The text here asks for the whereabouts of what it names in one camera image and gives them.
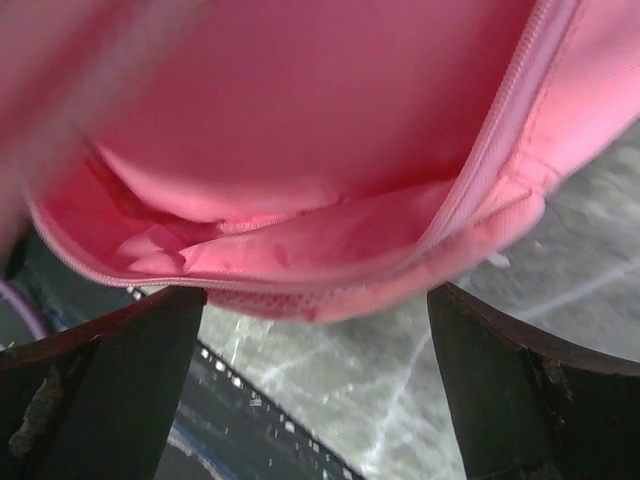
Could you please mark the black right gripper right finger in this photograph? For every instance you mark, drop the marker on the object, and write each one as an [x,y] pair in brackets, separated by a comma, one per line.
[526,404]

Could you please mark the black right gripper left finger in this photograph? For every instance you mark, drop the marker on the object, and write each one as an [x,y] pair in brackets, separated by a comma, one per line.
[97,401]

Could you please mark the pink student backpack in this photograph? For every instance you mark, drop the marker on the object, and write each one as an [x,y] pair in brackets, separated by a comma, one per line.
[302,160]

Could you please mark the black mounting base rail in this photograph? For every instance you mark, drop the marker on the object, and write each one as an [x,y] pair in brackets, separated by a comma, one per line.
[224,427]

